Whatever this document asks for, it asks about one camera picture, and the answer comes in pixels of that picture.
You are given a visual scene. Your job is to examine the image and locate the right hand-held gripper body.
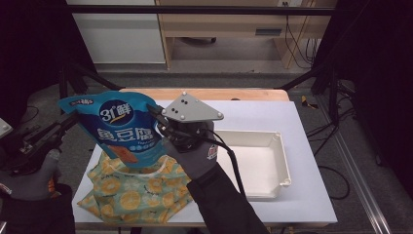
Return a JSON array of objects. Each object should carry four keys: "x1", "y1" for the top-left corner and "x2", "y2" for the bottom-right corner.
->
[{"x1": 157, "y1": 91, "x2": 225, "y2": 154}]

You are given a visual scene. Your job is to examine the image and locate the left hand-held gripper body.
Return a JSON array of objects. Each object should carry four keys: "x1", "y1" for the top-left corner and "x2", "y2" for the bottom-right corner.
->
[{"x1": 0, "y1": 117, "x2": 62, "y2": 176}]

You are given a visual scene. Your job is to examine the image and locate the blue snack pouch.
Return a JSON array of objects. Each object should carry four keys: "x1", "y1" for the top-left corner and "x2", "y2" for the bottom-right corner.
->
[{"x1": 57, "y1": 91, "x2": 169, "y2": 169}]

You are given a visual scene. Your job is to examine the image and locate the teal orange-print cloth bag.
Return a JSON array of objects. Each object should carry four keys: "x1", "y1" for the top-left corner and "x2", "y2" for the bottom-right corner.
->
[{"x1": 77, "y1": 150, "x2": 194, "y2": 225}]

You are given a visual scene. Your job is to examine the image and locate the white plastic tray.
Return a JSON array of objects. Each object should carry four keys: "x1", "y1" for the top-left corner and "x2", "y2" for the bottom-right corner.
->
[{"x1": 212, "y1": 130, "x2": 292, "y2": 200}]

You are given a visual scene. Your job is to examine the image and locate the person's left hand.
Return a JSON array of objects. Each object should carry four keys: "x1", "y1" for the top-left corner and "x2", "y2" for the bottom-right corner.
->
[{"x1": 0, "y1": 149, "x2": 62, "y2": 201}]

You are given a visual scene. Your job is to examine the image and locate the person's right hand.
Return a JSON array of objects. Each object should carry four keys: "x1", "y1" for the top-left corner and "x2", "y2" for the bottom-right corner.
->
[{"x1": 164, "y1": 122, "x2": 219, "y2": 180}]

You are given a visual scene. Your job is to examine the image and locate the black metal stand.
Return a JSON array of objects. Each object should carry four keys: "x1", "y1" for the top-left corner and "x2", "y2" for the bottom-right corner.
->
[
  {"x1": 57, "y1": 61, "x2": 125, "y2": 115},
  {"x1": 276, "y1": 64, "x2": 342, "y2": 126}
]

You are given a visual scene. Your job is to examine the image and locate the white cabinet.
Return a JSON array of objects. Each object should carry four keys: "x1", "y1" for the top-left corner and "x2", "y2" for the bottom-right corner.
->
[{"x1": 66, "y1": 0, "x2": 167, "y2": 65}]

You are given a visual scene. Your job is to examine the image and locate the dark curtain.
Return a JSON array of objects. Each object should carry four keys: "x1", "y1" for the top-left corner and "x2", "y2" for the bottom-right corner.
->
[
  {"x1": 0, "y1": 0, "x2": 98, "y2": 131},
  {"x1": 311, "y1": 0, "x2": 413, "y2": 189}
]

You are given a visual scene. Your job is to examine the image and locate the wooden desk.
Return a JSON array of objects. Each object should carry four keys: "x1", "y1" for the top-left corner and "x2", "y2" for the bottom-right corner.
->
[{"x1": 155, "y1": 0, "x2": 339, "y2": 70}]

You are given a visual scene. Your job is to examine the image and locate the yellow black floor tape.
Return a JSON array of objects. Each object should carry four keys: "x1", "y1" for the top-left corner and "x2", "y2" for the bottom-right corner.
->
[{"x1": 300, "y1": 95, "x2": 319, "y2": 110}]

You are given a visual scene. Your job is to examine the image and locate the black frame bar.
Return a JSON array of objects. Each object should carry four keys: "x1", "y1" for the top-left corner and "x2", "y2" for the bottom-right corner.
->
[{"x1": 66, "y1": 4, "x2": 339, "y2": 17}]

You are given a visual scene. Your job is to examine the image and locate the bundle of black cables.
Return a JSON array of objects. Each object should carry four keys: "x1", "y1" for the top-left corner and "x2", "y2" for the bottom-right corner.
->
[{"x1": 282, "y1": 1, "x2": 320, "y2": 69}]

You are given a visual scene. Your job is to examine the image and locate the black floor cables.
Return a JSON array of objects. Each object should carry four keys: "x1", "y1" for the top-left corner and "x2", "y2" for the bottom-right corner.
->
[{"x1": 306, "y1": 81, "x2": 358, "y2": 157}]

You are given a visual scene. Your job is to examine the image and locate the aluminium rail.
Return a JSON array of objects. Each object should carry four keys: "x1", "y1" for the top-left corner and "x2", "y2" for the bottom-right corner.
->
[{"x1": 316, "y1": 97, "x2": 393, "y2": 234}]

